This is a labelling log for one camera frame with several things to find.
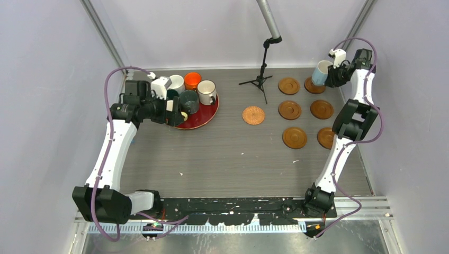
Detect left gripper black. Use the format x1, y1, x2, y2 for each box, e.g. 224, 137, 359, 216
141, 91, 184, 126

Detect light blue mug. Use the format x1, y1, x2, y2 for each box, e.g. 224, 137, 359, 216
311, 60, 333, 86

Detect dark green cup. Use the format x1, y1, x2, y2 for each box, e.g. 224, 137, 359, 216
179, 90, 200, 115

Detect wooden coaster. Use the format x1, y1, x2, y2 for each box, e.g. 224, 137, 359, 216
278, 101, 302, 120
282, 127, 308, 149
278, 77, 300, 95
310, 100, 334, 120
304, 77, 326, 94
317, 127, 335, 150

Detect red round tray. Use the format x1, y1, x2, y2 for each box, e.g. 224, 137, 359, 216
175, 93, 219, 130

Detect orange cup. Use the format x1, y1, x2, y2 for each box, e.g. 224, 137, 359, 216
184, 72, 202, 90

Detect white cup brown rim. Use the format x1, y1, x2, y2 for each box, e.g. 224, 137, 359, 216
197, 80, 217, 105

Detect microphone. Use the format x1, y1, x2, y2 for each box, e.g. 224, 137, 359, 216
239, 0, 283, 104

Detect woven rattan coaster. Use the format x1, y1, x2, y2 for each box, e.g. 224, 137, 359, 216
242, 106, 265, 125

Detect yellow mug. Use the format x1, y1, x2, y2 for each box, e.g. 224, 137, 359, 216
181, 112, 188, 121

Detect dark teal cup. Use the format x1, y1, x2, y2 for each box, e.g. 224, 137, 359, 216
167, 89, 179, 101

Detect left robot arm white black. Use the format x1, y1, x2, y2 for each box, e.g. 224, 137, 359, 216
72, 76, 184, 224

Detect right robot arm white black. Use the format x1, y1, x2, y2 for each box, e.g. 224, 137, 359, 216
302, 49, 378, 217

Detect white cup back left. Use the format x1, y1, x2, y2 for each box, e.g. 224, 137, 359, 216
168, 75, 185, 94

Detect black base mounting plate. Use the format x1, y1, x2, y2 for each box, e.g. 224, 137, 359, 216
129, 196, 337, 227

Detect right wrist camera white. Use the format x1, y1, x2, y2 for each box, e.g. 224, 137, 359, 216
328, 49, 346, 69

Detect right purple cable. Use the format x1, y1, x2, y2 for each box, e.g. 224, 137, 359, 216
313, 37, 385, 241

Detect purple cable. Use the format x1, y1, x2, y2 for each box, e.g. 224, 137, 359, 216
313, 37, 385, 241
90, 66, 190, 242

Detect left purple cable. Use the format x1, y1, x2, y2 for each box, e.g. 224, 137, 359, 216
90, 66, 190, 242

